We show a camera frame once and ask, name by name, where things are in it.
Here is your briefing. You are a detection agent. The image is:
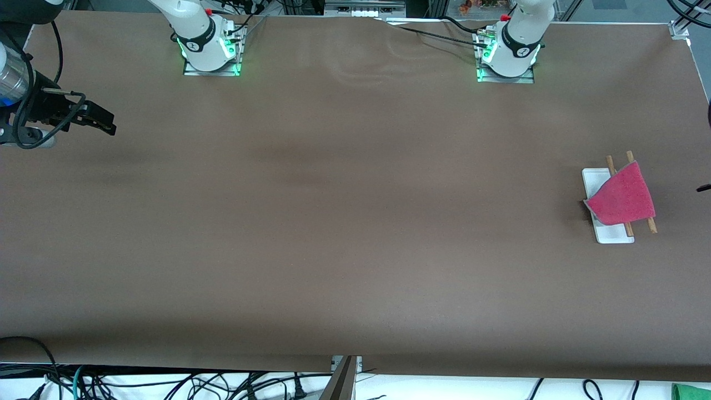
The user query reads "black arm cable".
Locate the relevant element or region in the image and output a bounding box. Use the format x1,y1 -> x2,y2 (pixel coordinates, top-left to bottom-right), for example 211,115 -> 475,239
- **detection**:
665,0 -> 711,28
12,19 -> 88,151

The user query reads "white power strip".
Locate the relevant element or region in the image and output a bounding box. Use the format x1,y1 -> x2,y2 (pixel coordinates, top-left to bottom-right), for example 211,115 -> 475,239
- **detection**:
325,0 -> 406,17

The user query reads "green cloth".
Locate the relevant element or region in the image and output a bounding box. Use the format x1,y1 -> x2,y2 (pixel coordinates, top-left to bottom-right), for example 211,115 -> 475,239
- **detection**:
671,383 -> 711,400

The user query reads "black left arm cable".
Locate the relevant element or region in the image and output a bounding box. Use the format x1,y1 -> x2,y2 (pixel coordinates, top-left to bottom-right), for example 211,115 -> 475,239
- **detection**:
665,0 -> 711,28

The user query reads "brown table cover sheet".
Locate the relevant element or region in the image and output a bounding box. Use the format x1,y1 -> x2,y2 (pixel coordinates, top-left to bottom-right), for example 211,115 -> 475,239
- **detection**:
0,11 -> 711,383

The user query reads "grey brown support post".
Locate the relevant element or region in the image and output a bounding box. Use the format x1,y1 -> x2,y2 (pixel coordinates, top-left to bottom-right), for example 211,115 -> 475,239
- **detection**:
319,356 -> 359,400

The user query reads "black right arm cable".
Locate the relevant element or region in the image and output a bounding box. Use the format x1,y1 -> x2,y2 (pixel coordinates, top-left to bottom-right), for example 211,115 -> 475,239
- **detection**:
12,19 -> 88,151

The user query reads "thick black floor cable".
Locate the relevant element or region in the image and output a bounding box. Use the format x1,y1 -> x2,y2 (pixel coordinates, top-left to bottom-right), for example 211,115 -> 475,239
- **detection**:
0,336 -> 59,400

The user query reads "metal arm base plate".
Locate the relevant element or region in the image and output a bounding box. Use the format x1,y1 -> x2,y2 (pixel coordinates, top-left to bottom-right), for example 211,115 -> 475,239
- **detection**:
183,25 -> 246,77
475,31 -> 537,84

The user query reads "black cable across table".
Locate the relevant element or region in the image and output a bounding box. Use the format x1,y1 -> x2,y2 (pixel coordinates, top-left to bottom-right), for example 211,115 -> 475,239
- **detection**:
383,16 -> 492,49

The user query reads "pink and grey towel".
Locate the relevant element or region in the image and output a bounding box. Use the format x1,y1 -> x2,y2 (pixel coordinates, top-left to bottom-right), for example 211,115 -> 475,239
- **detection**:
583,161 -> 657,226

